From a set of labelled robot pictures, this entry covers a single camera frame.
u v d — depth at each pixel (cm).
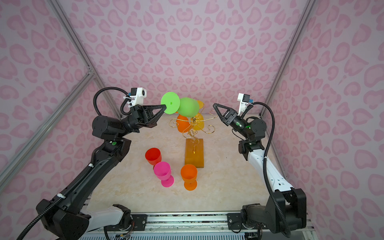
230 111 58
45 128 63
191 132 82
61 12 70
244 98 59
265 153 53
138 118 47
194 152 98
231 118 57
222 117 63
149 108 50
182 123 88
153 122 49
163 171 82
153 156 82
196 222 75
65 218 37
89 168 45
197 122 75
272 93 106
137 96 51
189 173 75
